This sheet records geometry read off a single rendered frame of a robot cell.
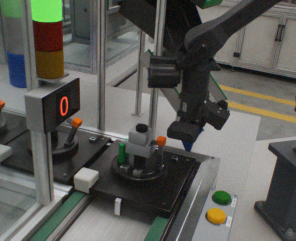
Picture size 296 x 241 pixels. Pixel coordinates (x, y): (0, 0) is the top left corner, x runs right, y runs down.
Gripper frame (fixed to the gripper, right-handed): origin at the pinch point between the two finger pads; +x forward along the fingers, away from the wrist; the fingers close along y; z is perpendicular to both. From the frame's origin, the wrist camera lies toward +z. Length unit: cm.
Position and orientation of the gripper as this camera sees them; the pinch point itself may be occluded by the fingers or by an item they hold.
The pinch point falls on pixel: (189, 137)
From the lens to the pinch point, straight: 84.8
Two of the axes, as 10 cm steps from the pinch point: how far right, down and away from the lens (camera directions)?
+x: -0.4, 9.0, 4.4
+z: 9.4, 1.9, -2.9
